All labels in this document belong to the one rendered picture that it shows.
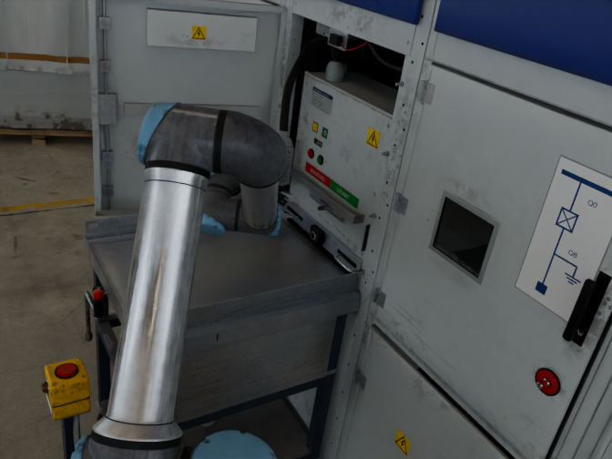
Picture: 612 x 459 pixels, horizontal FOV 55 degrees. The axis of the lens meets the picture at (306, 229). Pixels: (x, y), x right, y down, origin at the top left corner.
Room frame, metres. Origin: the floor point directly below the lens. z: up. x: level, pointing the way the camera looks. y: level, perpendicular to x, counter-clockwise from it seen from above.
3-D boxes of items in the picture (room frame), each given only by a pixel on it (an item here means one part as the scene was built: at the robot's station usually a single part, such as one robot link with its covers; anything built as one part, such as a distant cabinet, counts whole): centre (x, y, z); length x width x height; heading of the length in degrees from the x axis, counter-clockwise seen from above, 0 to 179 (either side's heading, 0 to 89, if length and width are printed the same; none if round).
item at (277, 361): (1.59, 0.26, 0.46); 0.64 x 0.58 x 0.66; 125
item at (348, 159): (1.80, -0.05, 1.15); 0.48 x 0.01 x 0.48; 35
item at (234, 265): (1.59, 0.26, 0.82); 0.68 x 0.62 x 0.06; 125
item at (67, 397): (0.97, 0.47, 0.85); 0.08 x 0.08 x 0.10; 35
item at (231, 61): (1.95, 0.46, 1.21); 0.63 x 0.07 x 0.74; 114
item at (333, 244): (1.81, -0.07, 0.89); 0.54 x 0.05 x 0.06; 35
